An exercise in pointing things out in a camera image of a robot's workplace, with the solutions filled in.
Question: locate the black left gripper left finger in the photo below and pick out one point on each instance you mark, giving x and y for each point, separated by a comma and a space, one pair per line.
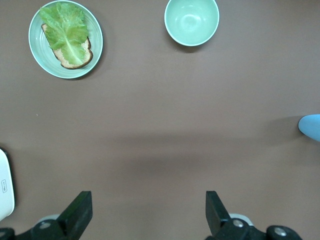
77, 215

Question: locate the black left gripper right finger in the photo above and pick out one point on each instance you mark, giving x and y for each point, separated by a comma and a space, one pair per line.
217, 217

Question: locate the light blue cup with paper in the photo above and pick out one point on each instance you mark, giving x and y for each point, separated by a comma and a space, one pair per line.
311, 127

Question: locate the white rounded flat box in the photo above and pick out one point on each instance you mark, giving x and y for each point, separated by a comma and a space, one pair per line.
5, 185

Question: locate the toasted bread slice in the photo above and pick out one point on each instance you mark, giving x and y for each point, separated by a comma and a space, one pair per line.
63, 61

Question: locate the pale green ribbed plate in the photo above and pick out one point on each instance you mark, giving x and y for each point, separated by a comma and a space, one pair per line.
37, 47

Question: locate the green lettuce leaf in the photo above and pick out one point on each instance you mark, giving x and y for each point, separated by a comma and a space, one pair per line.
66, 32

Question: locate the pale green bowl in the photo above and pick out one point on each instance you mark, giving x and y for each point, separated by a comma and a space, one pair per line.
191, 22

